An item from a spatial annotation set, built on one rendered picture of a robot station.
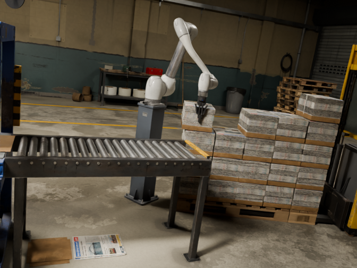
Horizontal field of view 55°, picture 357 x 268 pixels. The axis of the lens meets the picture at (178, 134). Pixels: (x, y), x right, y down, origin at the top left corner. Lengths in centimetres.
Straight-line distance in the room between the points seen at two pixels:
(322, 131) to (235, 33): 762
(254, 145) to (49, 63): 699
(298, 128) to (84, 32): 706
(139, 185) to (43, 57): 643
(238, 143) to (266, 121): 34
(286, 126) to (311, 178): 60
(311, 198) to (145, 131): 180
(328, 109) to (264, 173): 85
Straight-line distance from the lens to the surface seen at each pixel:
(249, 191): 350
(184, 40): 320
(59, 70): 946
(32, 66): 946
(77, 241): 287
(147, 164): 230
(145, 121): 333
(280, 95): 1003
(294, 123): 342
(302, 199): 370
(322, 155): 362
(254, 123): 331
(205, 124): 321
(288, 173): 355
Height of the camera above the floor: 151
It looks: 13 degrees down
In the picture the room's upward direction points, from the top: 8 degrees clockwise
